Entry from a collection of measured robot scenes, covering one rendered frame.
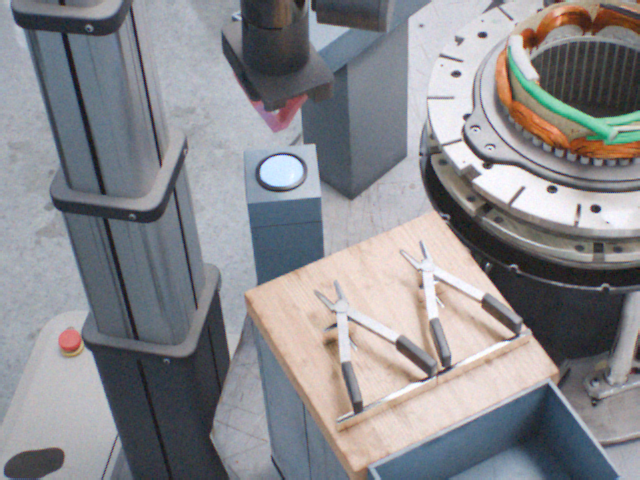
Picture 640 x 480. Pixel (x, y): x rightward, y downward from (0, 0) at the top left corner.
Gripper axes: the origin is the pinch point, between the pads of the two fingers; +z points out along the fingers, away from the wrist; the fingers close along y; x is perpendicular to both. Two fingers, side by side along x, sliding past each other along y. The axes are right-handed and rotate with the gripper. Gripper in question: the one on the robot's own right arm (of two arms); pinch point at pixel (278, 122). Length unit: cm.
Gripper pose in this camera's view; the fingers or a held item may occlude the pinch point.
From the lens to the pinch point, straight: 117.3
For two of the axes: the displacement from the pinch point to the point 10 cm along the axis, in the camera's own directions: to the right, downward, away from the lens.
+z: 0.0, 6.0, 8.0
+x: -9.0, 3.4, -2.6
